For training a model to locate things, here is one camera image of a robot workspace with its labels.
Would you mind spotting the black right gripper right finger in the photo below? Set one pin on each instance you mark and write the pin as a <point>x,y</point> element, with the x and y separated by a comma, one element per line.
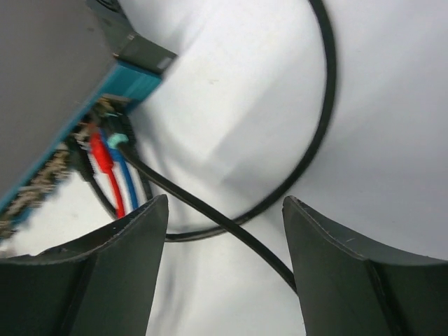
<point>350,284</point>

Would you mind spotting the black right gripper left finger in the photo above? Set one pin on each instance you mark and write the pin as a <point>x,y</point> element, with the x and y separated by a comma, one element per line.
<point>102,283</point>

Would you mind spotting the black ethernet cable long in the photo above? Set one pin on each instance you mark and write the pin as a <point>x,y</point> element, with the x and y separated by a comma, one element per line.
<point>329,43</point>

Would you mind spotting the dark network switch box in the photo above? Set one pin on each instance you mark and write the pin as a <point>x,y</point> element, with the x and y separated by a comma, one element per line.
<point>59,59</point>

